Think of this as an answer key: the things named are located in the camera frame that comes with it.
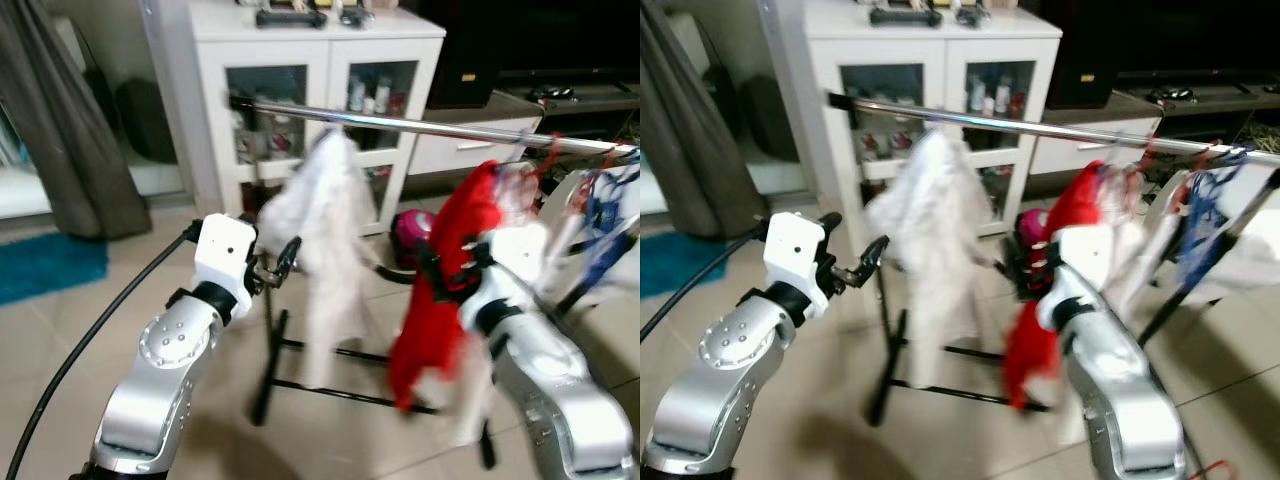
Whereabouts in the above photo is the red plastic clothes hanger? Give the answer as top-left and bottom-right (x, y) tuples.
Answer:
(498, 135), (561, 209)
(1100, 140), (1161, 201)

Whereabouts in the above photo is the blue plastic clothes hanger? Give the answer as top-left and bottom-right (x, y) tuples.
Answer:
(1178, 148), (1256, 291)
(575, 165), (641, 293)

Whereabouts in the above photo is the magenta round appliance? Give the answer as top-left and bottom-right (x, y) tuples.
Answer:
(1015, 208), (1051, 247)
(390, 208), (437, 273)

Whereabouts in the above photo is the white hung garment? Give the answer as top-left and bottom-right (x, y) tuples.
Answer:
(540, 170), (601, 301)
(258, 128), (383, 393)
(1105, 170), (1189, 311)
(865, 128), (1001, 391)

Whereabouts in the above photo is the red hung garment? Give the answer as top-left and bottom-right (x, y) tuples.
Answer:
(388, 160), (506, 411)
(1000, 160), (1113, 411)

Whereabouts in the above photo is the low tv stand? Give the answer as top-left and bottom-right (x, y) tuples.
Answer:
(408, 85), (641, 179)
(1030, 85), (1280, 176)

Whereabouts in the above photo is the metal clothes rack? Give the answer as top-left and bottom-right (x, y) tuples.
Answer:
(228, 92), (641, 471)
(826, 90), (1280, 429)

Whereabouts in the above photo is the black bag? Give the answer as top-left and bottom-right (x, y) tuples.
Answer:
(113, 78), (181, 166)
(742, 76), (801, 166)

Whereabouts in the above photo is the teal rug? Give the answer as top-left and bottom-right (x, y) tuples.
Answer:
(0, 232), (109, 306)
(640, 232), (729, 299)

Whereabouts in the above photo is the grey curtain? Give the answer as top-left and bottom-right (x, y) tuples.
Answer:
(0, 0), (153, 239)
(640, 0), (771, 239)

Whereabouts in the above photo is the white glass-door cabinet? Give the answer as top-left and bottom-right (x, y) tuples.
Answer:
(790, 0), (1063, 241)
(190, 0), (446, 216)

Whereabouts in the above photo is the black box speaker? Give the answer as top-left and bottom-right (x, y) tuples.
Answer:
(420, 0), (501, 109)
(1043, 0), (1121, 109)

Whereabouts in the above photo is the long black device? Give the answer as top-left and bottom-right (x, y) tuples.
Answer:
(255, 8), (329, 29)
(868, 8), (943, 28)

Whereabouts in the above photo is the black television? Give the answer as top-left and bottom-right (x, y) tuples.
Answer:
(1115, 0), (1280, 77)
(498, 0), (641, 76)

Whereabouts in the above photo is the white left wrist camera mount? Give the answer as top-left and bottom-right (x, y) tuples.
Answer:
(193, 213), (259, 319)
(765, 213), (831, 316)

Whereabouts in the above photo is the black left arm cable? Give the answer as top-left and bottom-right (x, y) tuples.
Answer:
(640, 225), (771, 341)
(5, 222), (206, 480)

